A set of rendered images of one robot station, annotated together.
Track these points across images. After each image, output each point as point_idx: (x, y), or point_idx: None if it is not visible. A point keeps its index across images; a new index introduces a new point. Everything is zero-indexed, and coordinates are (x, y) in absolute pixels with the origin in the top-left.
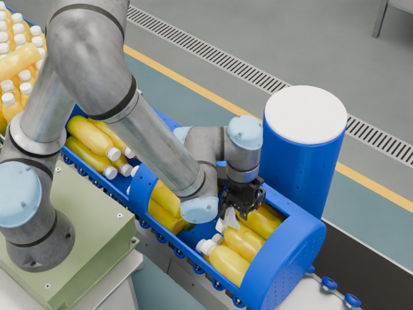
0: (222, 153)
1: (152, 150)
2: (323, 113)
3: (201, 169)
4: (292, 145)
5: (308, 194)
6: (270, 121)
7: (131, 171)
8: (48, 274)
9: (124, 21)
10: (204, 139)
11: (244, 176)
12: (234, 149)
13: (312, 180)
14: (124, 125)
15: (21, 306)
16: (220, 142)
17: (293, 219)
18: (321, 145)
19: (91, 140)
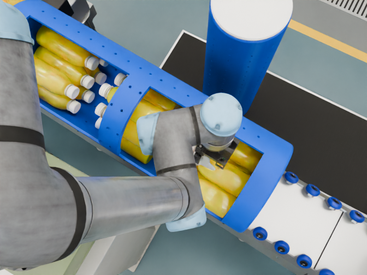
0: (199, 142)
1: (126, 231)
2: (268, 1)
3: (184, 190)
4: (243, 43)
5: (255, 73)
6: (218, 19)
7: (93, 96)
8: (43, 268)
9: (32, 105)
10: (176, 133)
11: (222, 147)
12: (211, 137)
13: (259, 64)
14: (82, 243)
15: None
16: (194, 133)
17: (267, 157)
18: (271, 39)
19: (45, 82)
